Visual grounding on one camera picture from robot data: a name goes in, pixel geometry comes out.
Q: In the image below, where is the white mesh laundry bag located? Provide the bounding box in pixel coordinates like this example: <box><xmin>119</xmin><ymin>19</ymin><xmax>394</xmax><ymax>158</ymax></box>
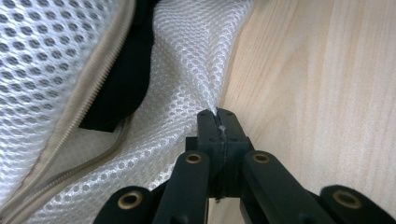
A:
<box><xmin>0</xmin><ymin>0</ymin><xmax>260</xmax><ymax>224</ymax></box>

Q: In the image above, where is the black garment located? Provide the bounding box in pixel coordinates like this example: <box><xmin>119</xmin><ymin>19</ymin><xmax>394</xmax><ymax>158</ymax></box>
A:
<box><xmin>78</xmin><ymin>0</ymin><xmax>162</xmax><ymax>133</ymax></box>

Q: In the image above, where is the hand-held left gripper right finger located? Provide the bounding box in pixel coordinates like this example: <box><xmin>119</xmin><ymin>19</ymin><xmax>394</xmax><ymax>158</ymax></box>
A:
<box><xmin>217</xmin><ymin>107</ymin><xmax>254</xmax><ymax>199</ymax></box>

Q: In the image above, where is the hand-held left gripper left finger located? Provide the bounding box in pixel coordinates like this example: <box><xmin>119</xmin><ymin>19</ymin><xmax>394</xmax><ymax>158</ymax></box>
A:
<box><xmin>185</xmin><ymin>108</ymin><xmax>225</xmax><ymax>199</ymax></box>

